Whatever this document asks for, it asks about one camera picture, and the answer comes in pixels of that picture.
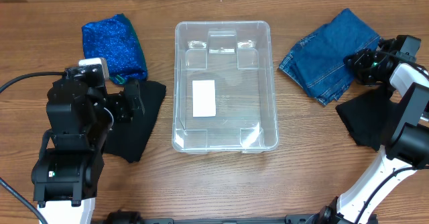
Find clear plastic storage bin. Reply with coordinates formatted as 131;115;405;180
172;21;279;154

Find white paper label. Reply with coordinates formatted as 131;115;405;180
192;80;216;117

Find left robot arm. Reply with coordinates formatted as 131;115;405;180
32;66;145;223

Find blue denim jeans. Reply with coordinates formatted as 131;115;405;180
279;9;381;106

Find shiny blue sequin cloth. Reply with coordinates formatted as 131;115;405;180
82;14;148;85

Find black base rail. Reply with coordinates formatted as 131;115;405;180
90;211;318;224

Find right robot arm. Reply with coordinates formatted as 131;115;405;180
307;35;428;223

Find long black cloth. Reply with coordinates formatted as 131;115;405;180
104;80;166;163

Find right black cable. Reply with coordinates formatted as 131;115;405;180
355;165;420;224

